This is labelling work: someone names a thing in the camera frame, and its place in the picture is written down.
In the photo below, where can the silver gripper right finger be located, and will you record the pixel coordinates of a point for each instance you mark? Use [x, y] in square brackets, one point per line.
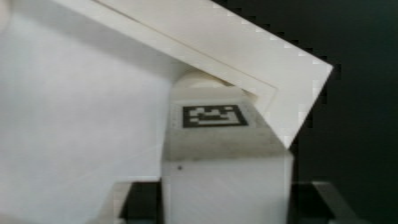
[319, 206]

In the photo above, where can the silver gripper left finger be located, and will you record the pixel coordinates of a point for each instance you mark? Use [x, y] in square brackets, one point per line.
[134, 204]

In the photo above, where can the white square table top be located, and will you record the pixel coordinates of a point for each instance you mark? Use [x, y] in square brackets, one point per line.
[84, 87]

